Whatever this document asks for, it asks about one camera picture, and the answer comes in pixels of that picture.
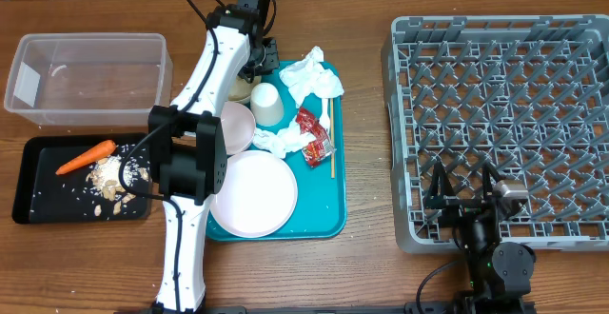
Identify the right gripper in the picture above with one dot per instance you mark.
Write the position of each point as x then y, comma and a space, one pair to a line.
459, 208

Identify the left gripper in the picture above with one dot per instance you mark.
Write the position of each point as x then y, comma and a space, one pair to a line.
270, 62

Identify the white bowl with peanuts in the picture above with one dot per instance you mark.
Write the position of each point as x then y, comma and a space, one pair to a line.
241, 90

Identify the white paper cup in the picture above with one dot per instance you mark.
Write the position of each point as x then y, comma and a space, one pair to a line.
266, 105

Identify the pink bowl with food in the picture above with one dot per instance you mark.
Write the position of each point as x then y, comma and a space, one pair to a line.
238, 124

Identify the orange carrot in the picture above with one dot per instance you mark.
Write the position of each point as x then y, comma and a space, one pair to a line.
94, 154

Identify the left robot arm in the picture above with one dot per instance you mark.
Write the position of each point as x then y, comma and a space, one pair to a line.
187, 149

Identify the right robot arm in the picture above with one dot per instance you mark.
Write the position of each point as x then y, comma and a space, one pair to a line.
499, 271

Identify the grey dishwasher rack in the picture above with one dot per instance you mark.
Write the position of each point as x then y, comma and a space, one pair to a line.
527, 94

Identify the crumpled white napkin top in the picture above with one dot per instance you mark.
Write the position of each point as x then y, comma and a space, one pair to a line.
309, 76

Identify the crumpled white napkin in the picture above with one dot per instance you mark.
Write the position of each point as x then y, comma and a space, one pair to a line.
286, 140
309, 76

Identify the wooden chopstick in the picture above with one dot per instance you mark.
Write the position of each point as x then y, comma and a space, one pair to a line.
332, 138

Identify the crumpled white napkin middle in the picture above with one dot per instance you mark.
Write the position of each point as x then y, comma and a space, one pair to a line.
286, 140

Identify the white plastic fork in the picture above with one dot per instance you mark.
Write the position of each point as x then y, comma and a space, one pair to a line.
324, 118

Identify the red snack wrapper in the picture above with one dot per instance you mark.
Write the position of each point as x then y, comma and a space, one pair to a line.
320, 147

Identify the teal serving tray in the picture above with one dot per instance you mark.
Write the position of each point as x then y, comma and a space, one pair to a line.
321, 209

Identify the clear plastic bin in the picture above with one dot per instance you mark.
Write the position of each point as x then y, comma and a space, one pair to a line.
89, 79

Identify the large white plate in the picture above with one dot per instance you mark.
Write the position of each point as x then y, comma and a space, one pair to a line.
258, 196

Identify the pile of rice and peanuts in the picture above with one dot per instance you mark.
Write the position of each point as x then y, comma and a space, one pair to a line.
111, 183

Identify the black plastic tray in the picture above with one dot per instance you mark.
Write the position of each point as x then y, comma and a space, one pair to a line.
42, 197

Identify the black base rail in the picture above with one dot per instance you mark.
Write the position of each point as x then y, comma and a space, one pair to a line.
408, 308

